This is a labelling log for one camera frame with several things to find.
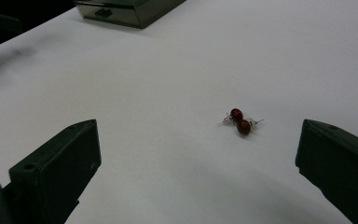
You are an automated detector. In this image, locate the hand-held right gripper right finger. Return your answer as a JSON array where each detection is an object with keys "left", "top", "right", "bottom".
[{"left": 295, "top": 119, "right": 358, "bottom": 224}]

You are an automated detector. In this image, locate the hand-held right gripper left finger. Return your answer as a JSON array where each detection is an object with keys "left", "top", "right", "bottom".
[{"left": 8, "top": 119, "right": 103, "bottom": 224}]

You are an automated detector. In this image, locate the red bead earring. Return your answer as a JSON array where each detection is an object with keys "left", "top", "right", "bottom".
[
  {"left": 236, "top": 117, "right": 265, "bottom": 136},
  {"left": 223, "top": 107, "right": 244, "bottom": 126}
]

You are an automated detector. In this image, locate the smoky transparent jewelry box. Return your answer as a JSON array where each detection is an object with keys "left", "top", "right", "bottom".
[{"left": 74, "top": 0, "right": 187, "bottom": 30}]

